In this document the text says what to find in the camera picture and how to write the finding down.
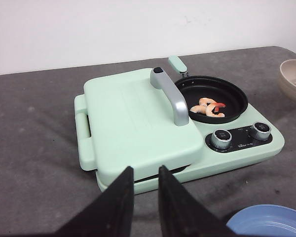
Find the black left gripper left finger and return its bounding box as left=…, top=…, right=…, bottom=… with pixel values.
left=55, top=166, right=134, bottom=237

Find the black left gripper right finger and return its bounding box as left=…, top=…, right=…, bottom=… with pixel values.
left=158, top=165, right=236, bottom=237

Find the mint green breakfast maker lid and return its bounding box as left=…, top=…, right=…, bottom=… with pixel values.
left=79, top=69, right=203, bottom=186

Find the beige ribbed bowl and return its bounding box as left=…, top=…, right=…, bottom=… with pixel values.
left=278, top=59, right=296, bottom=101

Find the pink shrimp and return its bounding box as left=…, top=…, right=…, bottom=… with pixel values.
left=205, top=103, right=226, bottom=118
left=190, top=97, right=216, bottom=114

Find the left silver control knob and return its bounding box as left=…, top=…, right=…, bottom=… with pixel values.
left=210, top=129, right=232, bottom=150

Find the silver control knob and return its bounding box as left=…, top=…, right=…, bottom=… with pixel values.
left=210, top=129, right=232, bottom=150
left=249, top=121, right=271, bottom=141

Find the blue plate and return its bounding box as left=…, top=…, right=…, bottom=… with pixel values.
left=226, top=204, right=296, bottom=237

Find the right silver control knob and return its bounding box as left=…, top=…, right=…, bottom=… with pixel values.
left=249, top=121, right=271, bottom=141

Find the black frying pan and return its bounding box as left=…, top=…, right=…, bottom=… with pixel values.
left=168, top=56, right=248, bottom=124

